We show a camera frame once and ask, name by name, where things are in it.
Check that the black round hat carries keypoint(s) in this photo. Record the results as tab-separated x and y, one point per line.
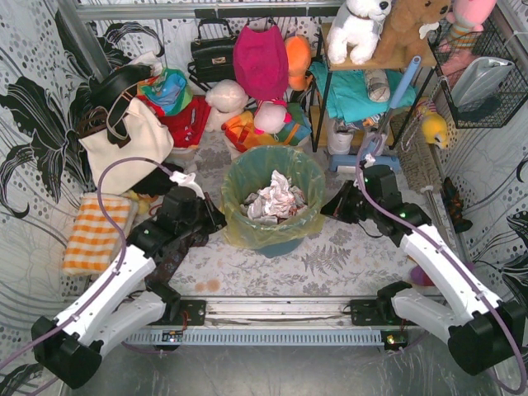
106	92

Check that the aluminium rail base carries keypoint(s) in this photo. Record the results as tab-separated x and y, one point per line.
264	321

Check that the magenta knitted bag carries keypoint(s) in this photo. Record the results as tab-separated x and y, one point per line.
260	63

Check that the teal plastic trash bin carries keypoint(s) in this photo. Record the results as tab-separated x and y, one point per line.
280	249

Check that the dark floral necktie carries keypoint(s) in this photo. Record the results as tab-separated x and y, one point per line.
171	257

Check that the colorful rainbow cloth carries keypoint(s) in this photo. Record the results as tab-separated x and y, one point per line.
166	94

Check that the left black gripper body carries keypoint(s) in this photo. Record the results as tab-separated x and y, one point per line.
210	212

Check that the purple orange sock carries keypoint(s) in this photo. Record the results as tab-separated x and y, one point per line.
419	277

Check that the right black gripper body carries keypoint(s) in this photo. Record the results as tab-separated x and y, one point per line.
344	205

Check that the black leather handbag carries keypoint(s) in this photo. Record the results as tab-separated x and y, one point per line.
212	59

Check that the pink round plush head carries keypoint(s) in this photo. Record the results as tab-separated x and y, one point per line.
271	117

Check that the orange striped cloth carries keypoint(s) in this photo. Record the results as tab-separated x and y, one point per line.
240	134

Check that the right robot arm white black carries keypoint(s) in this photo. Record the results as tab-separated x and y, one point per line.
479	328

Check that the blue lint roller mop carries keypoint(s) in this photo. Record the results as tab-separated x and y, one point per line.
374	138

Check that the cream canvas tote bag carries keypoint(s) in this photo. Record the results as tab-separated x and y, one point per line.
149	138

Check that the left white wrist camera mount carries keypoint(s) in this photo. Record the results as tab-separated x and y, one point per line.
188	181

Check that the crumpled white red paper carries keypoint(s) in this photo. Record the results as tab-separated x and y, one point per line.
275	203

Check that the white plush bear red clothes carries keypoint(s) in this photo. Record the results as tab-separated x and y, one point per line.
207	113

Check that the pink plush toy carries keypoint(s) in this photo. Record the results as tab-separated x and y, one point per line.
466	23

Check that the black wire basket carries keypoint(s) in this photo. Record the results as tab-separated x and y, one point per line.
496	110

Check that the yellow plush duck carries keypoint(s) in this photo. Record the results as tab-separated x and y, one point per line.
433	126

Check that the teal folded cloth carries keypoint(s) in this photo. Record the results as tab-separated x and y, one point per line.
348	98

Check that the white sneaker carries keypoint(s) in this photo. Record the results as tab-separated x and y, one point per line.
340	136

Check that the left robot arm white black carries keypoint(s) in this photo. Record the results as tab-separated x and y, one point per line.
132	292

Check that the grey patterned rolled cloth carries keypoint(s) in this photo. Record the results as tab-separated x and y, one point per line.
377	85

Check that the silver foil pouch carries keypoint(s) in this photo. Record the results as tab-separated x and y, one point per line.
480	79

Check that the black metal shelf rack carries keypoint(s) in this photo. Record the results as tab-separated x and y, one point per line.
320	91

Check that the brown teddy bear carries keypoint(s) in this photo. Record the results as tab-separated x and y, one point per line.
407	26

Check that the orange plush toy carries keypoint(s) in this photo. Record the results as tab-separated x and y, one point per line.
299	58

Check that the yellow translucent trash bag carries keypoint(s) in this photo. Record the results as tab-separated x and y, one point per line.
250	173

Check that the orange white checkered towel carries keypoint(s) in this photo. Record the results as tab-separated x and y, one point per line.
95	243

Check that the white plush dog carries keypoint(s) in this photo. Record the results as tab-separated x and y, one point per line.
356	30

